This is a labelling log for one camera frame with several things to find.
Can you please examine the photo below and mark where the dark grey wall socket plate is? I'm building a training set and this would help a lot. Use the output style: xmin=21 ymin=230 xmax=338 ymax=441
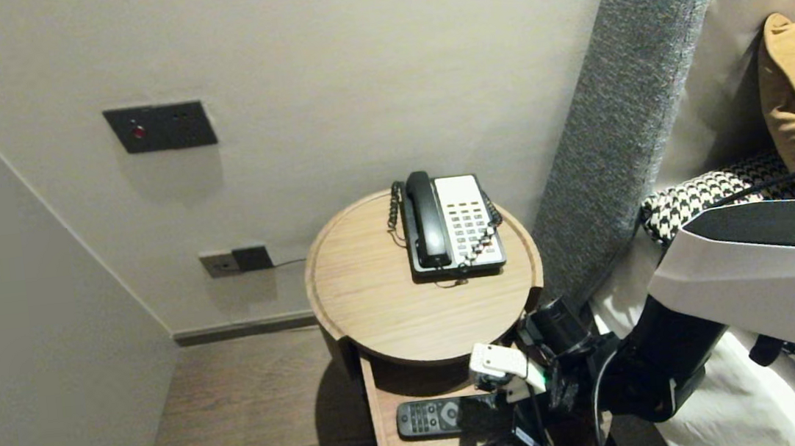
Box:
xmin=231 ymin=244 xmax=275 ymax=274

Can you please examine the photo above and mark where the black white houndstooth pillow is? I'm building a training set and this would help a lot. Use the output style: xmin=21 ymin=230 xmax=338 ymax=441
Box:
xmin=637 ymin=150 xmax=795 ymax=446

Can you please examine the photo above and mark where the black coiled telephone cord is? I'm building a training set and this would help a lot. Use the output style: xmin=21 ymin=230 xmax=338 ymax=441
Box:
xmin=382 ymin=172 xmax=509 ymax=294

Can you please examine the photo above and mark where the grey upholstered bed headboard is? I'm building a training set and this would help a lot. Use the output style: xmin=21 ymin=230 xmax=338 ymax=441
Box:
xmin=507 ymin=0 xmax=787 ymax=446

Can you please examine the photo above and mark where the black and white desk telephone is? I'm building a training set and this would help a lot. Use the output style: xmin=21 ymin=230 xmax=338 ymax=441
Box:
xmin=397 ymin=170 xmax=508 ymax=285

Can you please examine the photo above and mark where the black TV remote control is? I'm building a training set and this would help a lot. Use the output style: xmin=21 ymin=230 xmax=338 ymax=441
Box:
xmin=395 ymin=392 xmax=501 ymax=442

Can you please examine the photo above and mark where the black telephone handset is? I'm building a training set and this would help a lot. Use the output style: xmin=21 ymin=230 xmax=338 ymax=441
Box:
xmin=403 ymin=168 xmax=452 ymax=272

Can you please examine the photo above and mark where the wall skirting board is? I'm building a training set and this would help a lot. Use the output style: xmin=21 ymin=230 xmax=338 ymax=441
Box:
xmin=170 ymin=311 xmax=321 ymax=349

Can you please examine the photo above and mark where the round wooden side table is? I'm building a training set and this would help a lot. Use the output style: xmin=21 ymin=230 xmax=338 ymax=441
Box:
xmin=297 ymin=174 xmax=553 ymax=380

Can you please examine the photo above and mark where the dark wall switch panel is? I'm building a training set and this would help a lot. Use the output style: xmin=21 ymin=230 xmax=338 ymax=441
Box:
xmin=103 ymin=99 xmax=220 ymax=158

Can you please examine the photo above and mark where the white bed sheet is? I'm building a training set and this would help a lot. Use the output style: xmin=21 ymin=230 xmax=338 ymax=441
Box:
xmin=583 ymin=218 xmax=795 ymax=446

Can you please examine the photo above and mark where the black white wrist camera unit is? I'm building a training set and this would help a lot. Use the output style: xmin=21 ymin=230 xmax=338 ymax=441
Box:
xmin=463 ymin=293 xmax=605 ymax=408

